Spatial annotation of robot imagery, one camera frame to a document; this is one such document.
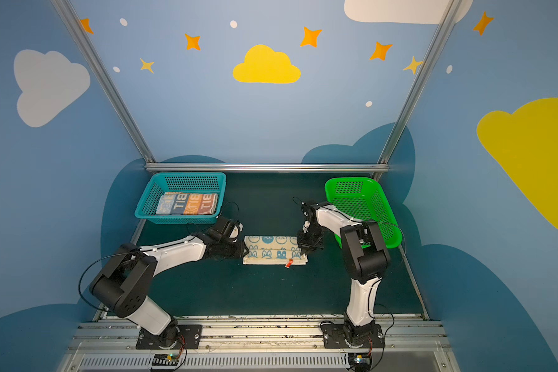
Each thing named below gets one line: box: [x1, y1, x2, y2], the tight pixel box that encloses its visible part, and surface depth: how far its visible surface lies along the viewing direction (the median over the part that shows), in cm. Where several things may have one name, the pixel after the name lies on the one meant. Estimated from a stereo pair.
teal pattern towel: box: [242, 234, 308, 266], surface depth 95 cm
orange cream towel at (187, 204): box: [155, 192, 218, 216], surface depth 107 cm
